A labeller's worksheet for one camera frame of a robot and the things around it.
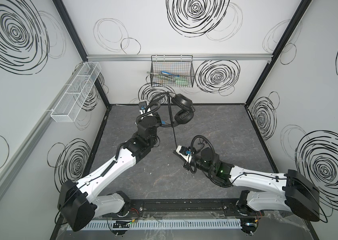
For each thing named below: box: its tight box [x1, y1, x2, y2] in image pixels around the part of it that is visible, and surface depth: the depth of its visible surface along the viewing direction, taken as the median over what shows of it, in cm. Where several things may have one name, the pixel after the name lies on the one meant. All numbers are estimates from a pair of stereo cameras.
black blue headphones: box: [166, 91, 196, 128], surface depth 69 cm
